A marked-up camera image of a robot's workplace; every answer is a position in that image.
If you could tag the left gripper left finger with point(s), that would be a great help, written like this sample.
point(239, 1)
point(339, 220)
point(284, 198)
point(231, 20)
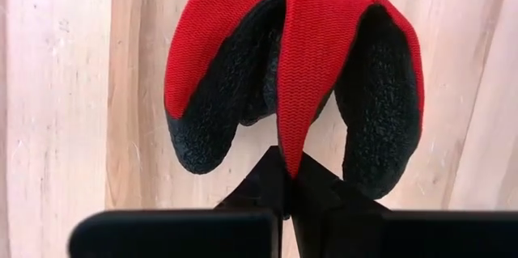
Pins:
point(182, 233)

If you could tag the red black gardening glove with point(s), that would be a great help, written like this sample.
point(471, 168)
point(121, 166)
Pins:
point(315, 68)

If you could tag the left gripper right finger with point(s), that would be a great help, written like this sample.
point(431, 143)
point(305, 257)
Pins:
point(384, 235)

